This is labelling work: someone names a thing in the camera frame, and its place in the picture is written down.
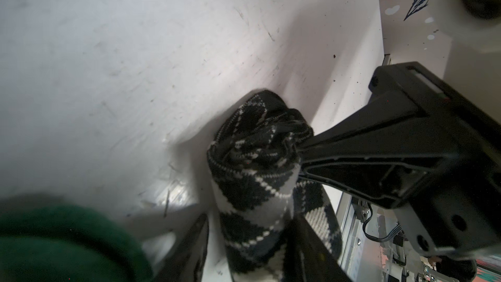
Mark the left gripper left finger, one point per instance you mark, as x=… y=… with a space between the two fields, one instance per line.
x=188 y=261

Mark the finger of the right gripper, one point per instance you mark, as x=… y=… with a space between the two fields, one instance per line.
x=423 y=150

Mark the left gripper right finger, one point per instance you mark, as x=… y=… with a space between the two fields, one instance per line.
x=307 y=258

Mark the black grey argyle sock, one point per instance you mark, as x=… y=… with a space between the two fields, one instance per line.
x=255 y=169

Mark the blue orange green striped sock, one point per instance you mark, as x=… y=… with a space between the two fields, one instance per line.
x=66 y=242

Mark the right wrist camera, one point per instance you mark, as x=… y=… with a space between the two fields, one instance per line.
x=475 y=23

